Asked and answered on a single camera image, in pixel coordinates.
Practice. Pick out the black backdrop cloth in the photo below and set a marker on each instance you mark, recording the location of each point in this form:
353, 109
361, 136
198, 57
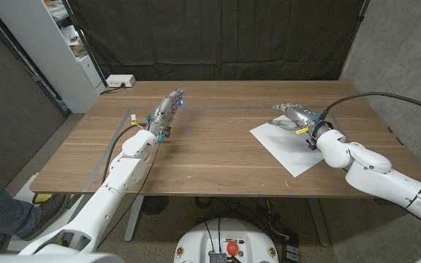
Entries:
214, 36

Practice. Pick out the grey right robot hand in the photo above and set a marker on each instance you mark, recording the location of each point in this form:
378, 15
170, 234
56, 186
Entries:
303, 117

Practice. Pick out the black floor power strip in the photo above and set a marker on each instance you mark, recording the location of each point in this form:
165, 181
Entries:
291, 252

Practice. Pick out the white paper sheet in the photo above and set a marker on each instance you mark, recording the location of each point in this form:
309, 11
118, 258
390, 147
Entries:
287, 153

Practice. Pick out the white power strip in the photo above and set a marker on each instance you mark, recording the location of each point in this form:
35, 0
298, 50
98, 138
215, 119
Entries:
121, 80

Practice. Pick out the cardboard box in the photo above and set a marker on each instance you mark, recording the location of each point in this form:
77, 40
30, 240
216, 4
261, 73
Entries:
78, 49

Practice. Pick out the red emergency stop button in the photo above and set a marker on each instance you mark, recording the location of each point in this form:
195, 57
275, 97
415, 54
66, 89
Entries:
232, 248

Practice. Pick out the grey table leg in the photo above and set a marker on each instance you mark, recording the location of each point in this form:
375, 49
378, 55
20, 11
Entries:
133, 219
320, 226

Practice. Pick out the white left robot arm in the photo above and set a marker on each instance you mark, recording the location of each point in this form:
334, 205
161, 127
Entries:
99, 212

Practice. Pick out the white shelf cabinet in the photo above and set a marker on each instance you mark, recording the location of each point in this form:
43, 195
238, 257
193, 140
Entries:
49, 55

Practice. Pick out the brown shoe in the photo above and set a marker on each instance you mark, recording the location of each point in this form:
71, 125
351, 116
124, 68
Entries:
51, 208

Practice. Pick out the black backdrop stand pole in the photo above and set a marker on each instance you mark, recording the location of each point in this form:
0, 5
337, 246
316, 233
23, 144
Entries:
361, 14
86, 47

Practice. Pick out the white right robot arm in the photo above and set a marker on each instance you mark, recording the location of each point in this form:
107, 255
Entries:
378, 175

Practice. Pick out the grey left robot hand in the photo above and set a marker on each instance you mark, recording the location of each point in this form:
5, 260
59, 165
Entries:
162, 117

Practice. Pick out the black round floor device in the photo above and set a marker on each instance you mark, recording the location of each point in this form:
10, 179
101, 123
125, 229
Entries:
155, 204

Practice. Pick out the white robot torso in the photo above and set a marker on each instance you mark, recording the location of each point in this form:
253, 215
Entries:
196, 241

